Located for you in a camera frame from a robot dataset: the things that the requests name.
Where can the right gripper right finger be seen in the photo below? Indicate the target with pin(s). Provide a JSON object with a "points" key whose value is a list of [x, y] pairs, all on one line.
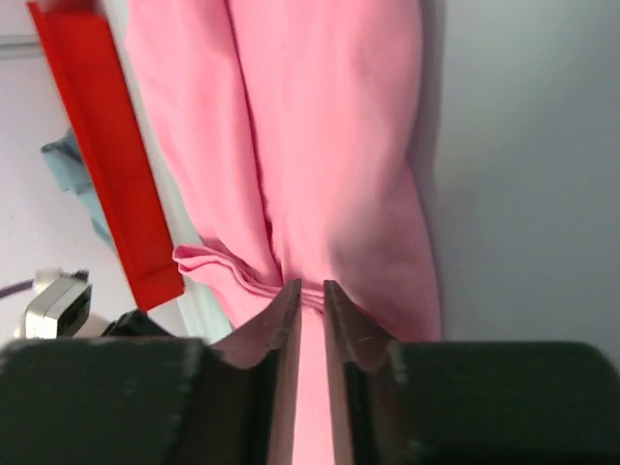
{"points": [[394, 402]]}

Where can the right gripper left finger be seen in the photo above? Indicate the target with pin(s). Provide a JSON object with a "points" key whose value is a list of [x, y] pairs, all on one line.
{"points": [[156, 400]]}

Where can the pink t shirt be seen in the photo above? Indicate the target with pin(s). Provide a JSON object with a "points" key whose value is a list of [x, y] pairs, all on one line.
{"points": [[286, 126]]}

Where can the grey t shirt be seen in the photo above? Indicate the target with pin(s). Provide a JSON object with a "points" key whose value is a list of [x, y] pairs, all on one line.
{"points": [[64, 160]]}

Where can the red plastic bin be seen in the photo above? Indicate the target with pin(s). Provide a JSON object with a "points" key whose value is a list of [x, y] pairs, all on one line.
{"points": [[82, 56]]}

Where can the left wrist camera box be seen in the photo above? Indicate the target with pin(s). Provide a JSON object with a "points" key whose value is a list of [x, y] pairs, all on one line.
{"points": [[60, 308]]}

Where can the left aluminium corner post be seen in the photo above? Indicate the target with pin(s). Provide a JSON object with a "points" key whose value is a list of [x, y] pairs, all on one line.
{"points": [[19, 46]]}

